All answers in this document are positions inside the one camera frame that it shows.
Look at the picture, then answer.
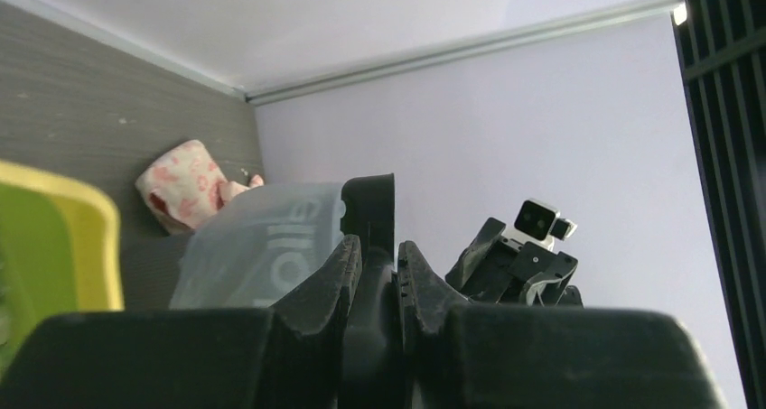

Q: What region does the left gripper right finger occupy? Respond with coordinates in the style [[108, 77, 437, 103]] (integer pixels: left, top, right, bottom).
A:
[[398, 241, 726, 408]]

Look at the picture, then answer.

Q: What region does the yellow litter box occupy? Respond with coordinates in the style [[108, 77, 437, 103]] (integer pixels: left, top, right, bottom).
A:
[[1, 161, 125, 370]]

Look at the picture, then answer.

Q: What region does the black litter scoop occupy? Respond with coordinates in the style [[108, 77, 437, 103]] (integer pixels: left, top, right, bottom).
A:
[[337, 173, 406, 408]]

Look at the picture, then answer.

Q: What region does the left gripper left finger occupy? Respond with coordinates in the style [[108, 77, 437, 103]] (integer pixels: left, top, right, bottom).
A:
[[1, 235, 362, 408]]

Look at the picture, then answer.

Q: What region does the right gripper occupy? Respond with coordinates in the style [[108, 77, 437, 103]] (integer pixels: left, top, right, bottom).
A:
[[445, 218, 584, 307]]

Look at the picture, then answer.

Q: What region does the blue bag lined bin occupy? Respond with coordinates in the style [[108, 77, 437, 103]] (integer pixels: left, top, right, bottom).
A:
[[169, 183, 345, 309]]

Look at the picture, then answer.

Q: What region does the pink patterned cloth bag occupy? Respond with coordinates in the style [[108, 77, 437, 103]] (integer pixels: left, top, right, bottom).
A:
[[135, 140, 264, 235]]

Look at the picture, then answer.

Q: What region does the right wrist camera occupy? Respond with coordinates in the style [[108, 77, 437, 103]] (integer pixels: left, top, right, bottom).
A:
[[502, 199, 578, 251]]

